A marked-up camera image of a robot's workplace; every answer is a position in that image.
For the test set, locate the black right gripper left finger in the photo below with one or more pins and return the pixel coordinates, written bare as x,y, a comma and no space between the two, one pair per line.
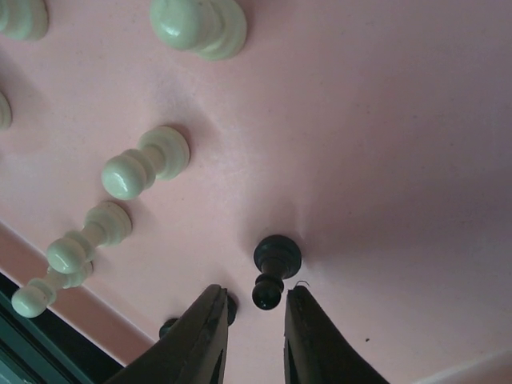
192,351

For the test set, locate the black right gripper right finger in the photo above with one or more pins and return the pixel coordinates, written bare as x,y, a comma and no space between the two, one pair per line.
315,351

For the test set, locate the black pawn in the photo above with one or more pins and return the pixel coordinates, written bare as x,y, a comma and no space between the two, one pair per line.
277,258
232,312

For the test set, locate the white king chess piece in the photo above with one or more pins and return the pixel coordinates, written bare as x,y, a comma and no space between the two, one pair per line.
71,256

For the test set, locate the white bishop chess piece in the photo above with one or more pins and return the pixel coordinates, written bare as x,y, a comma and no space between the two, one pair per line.
5,113

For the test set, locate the white queen chess piece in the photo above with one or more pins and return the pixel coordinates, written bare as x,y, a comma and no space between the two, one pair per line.
24,20

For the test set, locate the white pawn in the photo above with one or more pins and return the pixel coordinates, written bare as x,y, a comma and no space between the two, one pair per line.
213,30
162,153

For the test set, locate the pink plastic tray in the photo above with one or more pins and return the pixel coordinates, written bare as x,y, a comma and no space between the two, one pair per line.
376,134

